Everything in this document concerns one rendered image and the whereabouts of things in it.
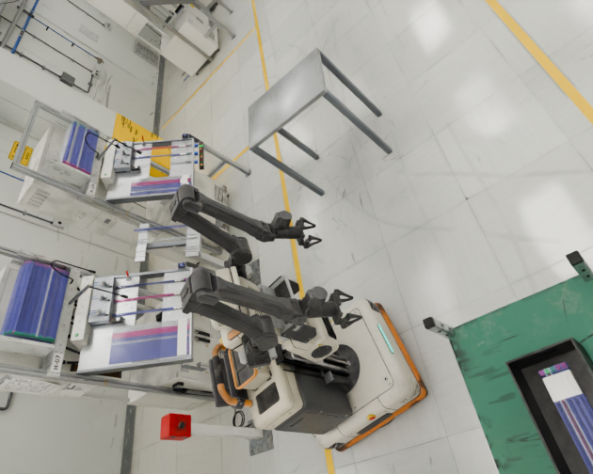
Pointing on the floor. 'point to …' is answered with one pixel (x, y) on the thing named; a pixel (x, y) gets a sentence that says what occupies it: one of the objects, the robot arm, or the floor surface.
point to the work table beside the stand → (298, 75)
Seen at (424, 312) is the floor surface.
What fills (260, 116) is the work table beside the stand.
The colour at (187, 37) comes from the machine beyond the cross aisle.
